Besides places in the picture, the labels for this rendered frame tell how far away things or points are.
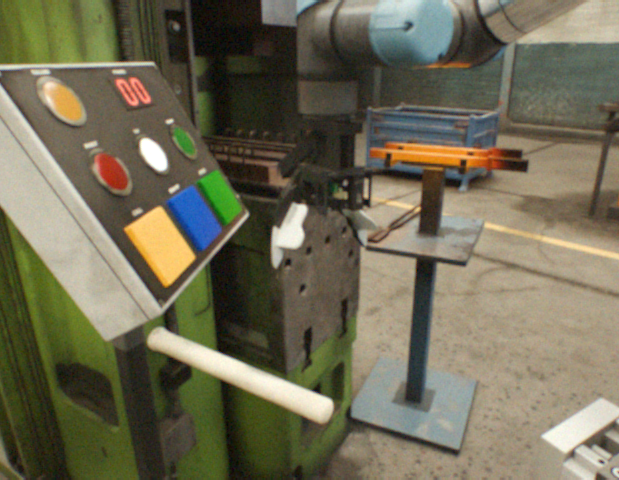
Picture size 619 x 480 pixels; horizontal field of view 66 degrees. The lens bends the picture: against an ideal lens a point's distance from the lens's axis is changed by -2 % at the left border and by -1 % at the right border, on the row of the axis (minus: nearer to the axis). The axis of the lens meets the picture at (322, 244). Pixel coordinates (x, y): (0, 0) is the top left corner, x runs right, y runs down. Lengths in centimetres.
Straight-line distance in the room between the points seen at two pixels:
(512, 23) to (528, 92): 837
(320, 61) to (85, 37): 49
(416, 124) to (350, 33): 448
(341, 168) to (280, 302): 59
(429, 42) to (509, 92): 854
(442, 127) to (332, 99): 432
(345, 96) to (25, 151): 34
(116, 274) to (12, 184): 13
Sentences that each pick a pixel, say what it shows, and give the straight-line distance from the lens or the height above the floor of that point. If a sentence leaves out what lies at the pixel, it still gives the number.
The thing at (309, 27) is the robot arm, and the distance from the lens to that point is 59.
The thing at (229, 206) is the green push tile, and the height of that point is 99.
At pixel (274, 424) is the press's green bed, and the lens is 138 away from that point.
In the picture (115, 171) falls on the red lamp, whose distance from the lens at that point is 57.
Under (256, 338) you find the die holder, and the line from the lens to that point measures 127.
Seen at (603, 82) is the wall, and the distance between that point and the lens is 862.
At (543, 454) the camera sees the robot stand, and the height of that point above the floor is 75.
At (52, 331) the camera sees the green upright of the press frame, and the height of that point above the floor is 53.
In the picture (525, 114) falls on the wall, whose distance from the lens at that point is 898.
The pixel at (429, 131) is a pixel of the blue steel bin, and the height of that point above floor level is 53.
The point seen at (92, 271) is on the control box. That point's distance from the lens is 53.
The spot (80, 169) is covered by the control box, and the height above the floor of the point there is 110.
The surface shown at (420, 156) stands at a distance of 140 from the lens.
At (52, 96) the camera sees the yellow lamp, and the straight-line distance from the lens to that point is 57.
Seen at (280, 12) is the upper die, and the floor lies 130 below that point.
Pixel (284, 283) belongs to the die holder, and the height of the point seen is 72.
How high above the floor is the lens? 120
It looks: 21 degrees down
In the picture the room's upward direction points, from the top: straight up
